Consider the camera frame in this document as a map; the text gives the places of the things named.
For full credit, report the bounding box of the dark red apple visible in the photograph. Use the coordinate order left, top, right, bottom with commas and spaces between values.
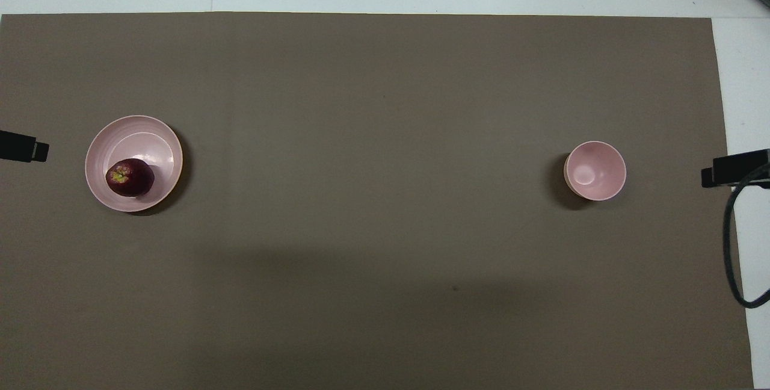
105, 158, 155, 198

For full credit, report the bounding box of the brown table mat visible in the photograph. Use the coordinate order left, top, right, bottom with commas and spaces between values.
0, 12, 754, 390

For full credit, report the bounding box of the pink bowl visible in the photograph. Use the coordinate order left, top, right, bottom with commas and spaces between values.
564, 140, 627, 202

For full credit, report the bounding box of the pink plate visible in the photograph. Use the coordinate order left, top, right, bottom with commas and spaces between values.
85, 115, 183, 213

